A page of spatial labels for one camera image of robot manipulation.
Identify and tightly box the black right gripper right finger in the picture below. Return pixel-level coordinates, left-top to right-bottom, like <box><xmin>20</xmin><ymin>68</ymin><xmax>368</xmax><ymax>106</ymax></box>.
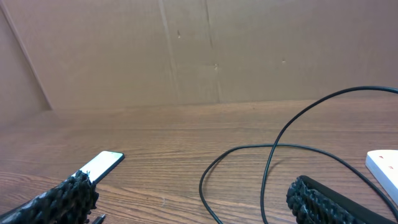
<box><xmin>286</xmin><ymin>175</ymin><xmax>394</xmax><ymax>224</ymax></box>

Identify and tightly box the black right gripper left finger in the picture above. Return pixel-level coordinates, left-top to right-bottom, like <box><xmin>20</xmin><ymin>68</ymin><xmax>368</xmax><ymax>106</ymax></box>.
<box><xmin>1</xmin><ymin>171</ymin><xmax>99</xmax><ymax>224</ymax></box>

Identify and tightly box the Samsung Galaxy smartphone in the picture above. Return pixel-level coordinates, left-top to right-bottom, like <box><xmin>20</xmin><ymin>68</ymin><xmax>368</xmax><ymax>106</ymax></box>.
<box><xmin>79</xmin><ymin>151</ymin><xmax>125</xmax><ymax>184</ymax></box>

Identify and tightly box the black USB charging cable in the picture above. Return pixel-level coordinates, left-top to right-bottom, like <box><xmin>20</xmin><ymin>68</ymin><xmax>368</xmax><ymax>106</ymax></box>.
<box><xmin>198</xmin><ymin>85</ymin><xmax>398</xmax><ymax>224</ymax></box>

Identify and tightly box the white power strip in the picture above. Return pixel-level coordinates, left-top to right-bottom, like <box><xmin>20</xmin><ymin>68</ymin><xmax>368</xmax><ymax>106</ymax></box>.
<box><xmin>365</xmin><ymin>150</ymin><xmax>398</xmax><ymax>204</ymax></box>

